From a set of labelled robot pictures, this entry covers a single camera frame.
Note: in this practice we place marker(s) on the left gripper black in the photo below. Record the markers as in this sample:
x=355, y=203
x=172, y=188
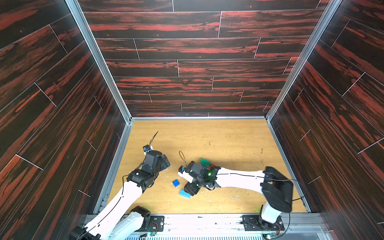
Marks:
x=164, y=162

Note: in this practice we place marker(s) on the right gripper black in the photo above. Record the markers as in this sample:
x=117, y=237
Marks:
x=192, y=186

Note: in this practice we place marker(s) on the light blue lego front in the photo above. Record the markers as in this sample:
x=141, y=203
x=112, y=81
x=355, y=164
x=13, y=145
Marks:
x=183, y=193

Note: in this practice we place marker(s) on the green long lego brick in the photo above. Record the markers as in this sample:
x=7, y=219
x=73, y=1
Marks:
x=205, y=163

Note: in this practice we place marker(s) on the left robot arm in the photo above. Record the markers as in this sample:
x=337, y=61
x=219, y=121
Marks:
x=102, y=226

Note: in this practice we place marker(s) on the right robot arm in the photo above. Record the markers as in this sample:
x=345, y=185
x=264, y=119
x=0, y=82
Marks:
x=276, y=188

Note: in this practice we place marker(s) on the small blue lego left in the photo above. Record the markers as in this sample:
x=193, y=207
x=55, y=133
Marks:
x=175, y=183

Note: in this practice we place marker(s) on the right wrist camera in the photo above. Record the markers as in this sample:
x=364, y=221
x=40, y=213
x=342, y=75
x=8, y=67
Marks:
x=184, y=174

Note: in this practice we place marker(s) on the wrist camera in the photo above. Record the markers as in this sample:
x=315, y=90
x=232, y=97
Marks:
x=147, y=148
x=184, y=174

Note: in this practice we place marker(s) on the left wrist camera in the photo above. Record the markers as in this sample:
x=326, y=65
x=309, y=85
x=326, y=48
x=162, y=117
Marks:
x=147, y=148

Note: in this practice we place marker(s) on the aluminium front rail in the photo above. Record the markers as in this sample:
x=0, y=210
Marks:
x=298, y=226

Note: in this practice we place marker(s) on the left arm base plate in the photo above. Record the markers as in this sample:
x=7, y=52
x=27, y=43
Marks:
x=153, y=223

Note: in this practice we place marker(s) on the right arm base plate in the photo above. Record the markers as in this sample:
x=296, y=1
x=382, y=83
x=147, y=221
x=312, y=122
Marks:
x=255, y=223

